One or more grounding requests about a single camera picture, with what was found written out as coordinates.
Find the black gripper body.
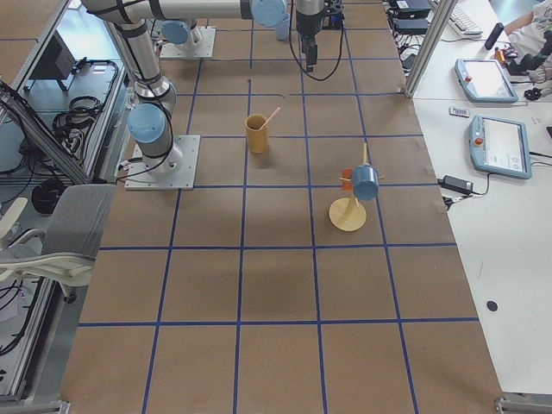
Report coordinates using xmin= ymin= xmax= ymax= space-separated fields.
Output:
xmin=295 ymin=0 xmax=323 ymax=37

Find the light blue plastic cup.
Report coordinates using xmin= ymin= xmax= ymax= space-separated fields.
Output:
xmin=274 ymin=15 xmax=290 ymax=41

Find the pink chopstick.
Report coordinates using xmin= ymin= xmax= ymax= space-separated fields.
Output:
xmin=260 ymin=107 xmax=281 ymax=129

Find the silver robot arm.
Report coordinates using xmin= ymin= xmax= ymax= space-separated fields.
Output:
xmin=161 ymin=19 xmax=202 ymax=47
xmin=82 ymin=0 xmax=333 ymax=176

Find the yellow cylindrical chopstick holder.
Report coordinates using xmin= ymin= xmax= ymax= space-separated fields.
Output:
xmin=245 ymin=114 xmax=268 ymax=154

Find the orange hanging mug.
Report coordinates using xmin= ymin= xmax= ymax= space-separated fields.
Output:
xmin=340 ymin=168 xmax=353 ymax=191

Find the dark blue hanging mug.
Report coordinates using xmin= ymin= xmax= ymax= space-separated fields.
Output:
xmin=351 ymin=165 xmax=380 ymax=201

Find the wooden mug tree stand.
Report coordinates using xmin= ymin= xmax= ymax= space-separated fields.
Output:
xmin=329 ymin=143 xmax=375 ymax=232

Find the teach pendant far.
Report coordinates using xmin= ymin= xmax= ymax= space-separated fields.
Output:
xmin=455 ymin=59 xmax=518 ymax=104

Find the teach pendant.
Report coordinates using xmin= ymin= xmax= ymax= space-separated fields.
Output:
xmin=468 ymin=115 xmax=532 ymax=180
xmin=455 ymin=59 xmax=518 ymax=104

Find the black power adapter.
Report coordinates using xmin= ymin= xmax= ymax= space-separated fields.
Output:
xmin=437 ymin=175 xmax=474 ymax=195

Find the teach pendant near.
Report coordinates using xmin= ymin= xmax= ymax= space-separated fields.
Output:
xmin=468 ymin=115 xmax=532 ymax=180

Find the brown paper table cover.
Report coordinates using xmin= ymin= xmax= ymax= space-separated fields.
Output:
xmin=60 ymin=1 xmax=500 ymax=413

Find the grey office chair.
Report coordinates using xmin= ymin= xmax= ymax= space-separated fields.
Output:
xmin=1 ymin=184 xmax=116 ymax=304

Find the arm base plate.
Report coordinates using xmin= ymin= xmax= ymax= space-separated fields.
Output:
xmin=160 ymin=21 xmax=216 ymax=60
xmin=124 ymin=135 xmax=201 ymax=191

